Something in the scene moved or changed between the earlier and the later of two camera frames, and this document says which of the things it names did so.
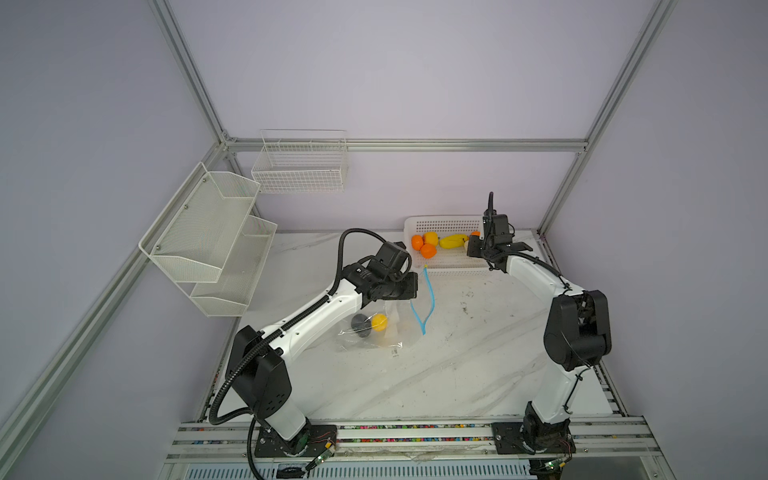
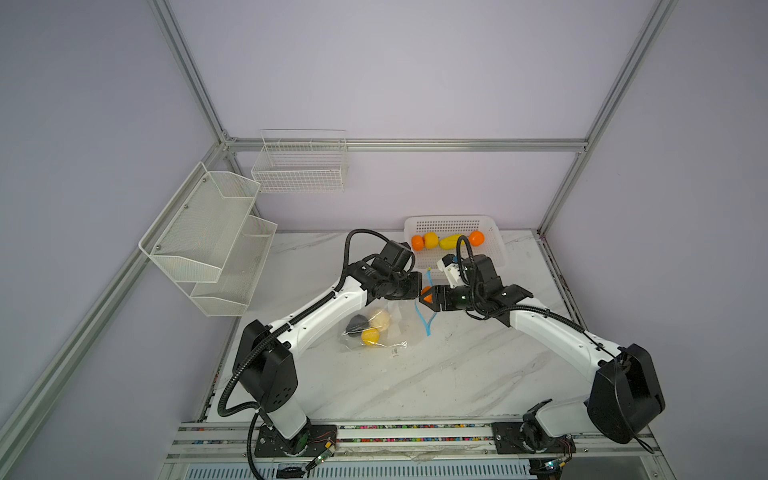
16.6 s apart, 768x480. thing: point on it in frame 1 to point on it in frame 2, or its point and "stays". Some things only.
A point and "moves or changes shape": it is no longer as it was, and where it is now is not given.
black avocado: [361, 325] moves or changes shape
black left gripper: [410, 291] stays
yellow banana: [453, 241] stays
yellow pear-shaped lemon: [379, 322] to [370, 336]
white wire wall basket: [301, 161] stays
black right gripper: [472, 246] to [436, 291]
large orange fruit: [416, 242] stays
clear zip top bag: [394, 323] stays
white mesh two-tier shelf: [209, 242] stays
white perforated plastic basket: [452, 262] stays
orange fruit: [428, 251] to [429, 297]
